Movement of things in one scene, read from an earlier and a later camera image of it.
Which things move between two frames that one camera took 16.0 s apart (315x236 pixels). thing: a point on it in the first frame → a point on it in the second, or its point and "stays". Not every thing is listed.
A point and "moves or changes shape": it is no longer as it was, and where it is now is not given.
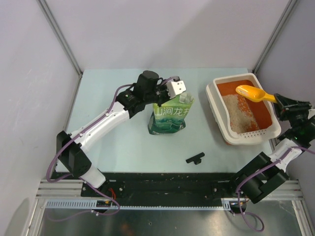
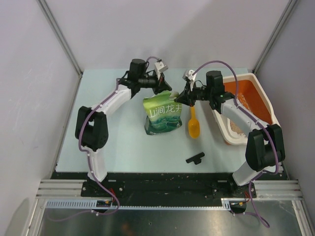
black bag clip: [196, 159] stays
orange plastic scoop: [255, 94] → [194, 127]
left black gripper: [167, 95] → [161, 86]
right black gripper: [289, 106] → [186, 98]
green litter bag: [172, 116] moves or changes shape
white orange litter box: [234, 119] stays
